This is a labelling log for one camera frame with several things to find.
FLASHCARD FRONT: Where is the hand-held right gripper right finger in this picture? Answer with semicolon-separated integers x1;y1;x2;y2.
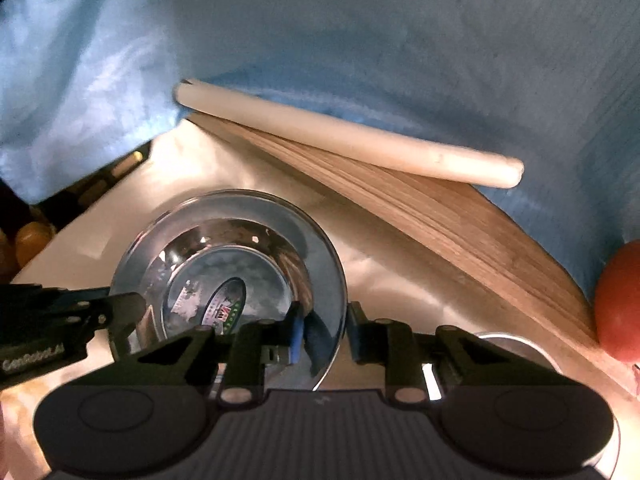
346;302;548;406

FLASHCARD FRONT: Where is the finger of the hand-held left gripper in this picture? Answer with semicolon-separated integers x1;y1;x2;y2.
65;286;147;362

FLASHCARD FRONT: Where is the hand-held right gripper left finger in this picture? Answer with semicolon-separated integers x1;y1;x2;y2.
137;302;303;406

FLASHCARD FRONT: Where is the stainless steel bowl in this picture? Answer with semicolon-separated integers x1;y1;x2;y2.
109;189;347;392

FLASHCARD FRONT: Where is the stainless steel plate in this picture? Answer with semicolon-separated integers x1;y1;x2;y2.
472;331;556;373

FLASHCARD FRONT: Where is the white paper sheet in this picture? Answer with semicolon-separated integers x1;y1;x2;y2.
0;130;623;480

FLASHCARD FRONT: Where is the yellow round object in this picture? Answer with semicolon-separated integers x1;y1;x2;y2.
14;222;57;267

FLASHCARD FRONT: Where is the wooden shelf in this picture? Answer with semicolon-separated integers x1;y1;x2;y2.
187;112;640;401

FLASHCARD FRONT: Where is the black crate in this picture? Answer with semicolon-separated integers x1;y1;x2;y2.
30;142;153;221

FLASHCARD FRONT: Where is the white rolling pin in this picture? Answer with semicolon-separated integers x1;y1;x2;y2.
172;79;525;190

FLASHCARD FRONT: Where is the red tomato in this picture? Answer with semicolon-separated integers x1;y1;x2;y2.
594;241;640;365

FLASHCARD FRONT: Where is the light blue garment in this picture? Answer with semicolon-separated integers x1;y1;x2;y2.
0;0;640;283

